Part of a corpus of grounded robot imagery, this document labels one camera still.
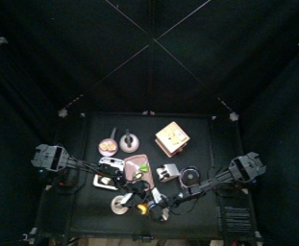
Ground square white plate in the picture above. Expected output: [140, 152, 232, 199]
[91, 173, 119, 192]

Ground pink rectangular tray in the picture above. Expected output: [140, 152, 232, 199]
[121, 154, 155, 190]

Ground pink frying pan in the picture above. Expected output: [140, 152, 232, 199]
[97, 126, 119, 158]

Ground tan wooden box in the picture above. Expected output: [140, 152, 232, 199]
[153, 120, 191, 159]

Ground vertical frame pole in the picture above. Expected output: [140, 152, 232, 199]
[147, 0, 155, 113]

